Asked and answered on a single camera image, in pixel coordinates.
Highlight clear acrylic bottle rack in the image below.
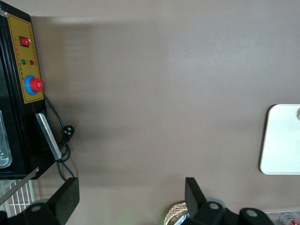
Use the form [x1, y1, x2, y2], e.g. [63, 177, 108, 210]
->
[264, 208, 300, 225]

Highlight silver machine handle bar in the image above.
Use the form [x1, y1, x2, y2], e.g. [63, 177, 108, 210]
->
[35, 112, 63, 161]

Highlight red emergency stop button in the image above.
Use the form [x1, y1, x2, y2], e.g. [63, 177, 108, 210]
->
[25, 75, 44, 96]

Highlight clear plastic container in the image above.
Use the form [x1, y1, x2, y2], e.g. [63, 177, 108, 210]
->
[0, 110, 13, 169]

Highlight thin metal strip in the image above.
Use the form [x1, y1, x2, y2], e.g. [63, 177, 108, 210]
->
[0, 166, 39, 205]

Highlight cream plastic tray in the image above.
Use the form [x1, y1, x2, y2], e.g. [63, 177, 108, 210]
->
[259, 104, 300, 175]

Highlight white wire basket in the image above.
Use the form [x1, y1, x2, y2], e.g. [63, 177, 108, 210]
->
[0, 179, 36, 213]

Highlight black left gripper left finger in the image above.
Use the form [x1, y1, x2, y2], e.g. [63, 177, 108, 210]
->
[23, 177, 80, 225]

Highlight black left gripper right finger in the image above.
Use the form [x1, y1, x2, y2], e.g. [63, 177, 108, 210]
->
[185, 177, 227, 225]

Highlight black sealing machine yellow panel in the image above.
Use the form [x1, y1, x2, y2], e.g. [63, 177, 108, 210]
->
[0, 7, 57, 180]

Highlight black machine power cable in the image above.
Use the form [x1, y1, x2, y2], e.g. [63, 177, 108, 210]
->
[43, 93, 76, 182]

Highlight black power plug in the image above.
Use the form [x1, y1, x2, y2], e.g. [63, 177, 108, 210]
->
[62, 126, 76, 139]

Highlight light wicker basket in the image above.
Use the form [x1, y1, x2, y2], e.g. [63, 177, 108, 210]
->
[164, 201, 188, 225]

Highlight red cola bottle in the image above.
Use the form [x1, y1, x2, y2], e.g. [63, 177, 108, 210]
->
[279, 212, 300, 225]

